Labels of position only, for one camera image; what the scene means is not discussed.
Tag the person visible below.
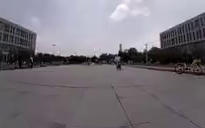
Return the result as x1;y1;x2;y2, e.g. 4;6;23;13
28;56;35;69
113;55;123;71

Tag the distant tower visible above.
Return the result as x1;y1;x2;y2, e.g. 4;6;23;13
118;43;123;54

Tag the row of dark trees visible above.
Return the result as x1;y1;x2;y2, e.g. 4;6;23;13
33;46;178;66

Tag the grey paved plaza ground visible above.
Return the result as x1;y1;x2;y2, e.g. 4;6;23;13
0;63;205;128

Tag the lamp pole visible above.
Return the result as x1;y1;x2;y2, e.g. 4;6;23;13
51;43;58;56

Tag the raised kerb strip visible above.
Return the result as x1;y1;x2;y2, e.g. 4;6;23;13
125;63;205;78

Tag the bicycle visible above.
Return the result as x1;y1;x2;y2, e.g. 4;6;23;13
173;58;205;75

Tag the grey multi-storey building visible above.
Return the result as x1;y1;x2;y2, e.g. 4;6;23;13
159;8;205;64

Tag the pale multi-storey building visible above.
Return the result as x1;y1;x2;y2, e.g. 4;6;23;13
0;12;38;69

